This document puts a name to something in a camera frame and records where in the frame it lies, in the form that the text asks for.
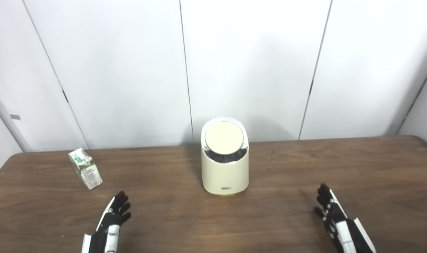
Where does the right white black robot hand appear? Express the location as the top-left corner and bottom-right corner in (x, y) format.
(314, 183), (377, 253)

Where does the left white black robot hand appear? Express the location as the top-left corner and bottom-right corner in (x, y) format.
(82, 191), (132, 253)

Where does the green white milk carton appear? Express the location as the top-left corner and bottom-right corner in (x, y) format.
(68, 148), (103, 190)

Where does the cream-colored bin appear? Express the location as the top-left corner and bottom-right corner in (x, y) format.
(201, 117), (250, 196)

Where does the cream round bin lid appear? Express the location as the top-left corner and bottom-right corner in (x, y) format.
(204, 121), (244, 155)

